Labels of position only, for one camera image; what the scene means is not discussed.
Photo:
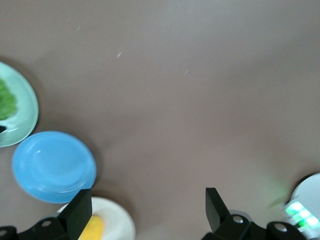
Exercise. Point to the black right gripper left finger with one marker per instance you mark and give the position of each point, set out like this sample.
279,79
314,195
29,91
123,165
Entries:
72,220

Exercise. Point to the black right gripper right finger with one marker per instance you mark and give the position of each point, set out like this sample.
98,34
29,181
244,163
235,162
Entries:
220,217

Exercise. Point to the yellow lemon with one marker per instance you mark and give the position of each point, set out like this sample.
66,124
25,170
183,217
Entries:
96,228

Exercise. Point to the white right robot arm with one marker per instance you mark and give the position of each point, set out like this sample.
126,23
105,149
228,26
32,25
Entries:
308,190

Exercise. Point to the green lettuce leaf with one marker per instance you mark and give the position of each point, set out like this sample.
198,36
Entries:
6,100

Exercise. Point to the beige round plate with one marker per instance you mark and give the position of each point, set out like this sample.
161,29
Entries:
117,220

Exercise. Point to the blue round plate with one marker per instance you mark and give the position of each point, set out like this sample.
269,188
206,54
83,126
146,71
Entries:
53,167

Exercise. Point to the pale green round plate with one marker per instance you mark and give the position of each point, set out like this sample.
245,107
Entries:
26,107

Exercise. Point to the brown table cover sheet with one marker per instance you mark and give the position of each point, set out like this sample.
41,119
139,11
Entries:
175,87

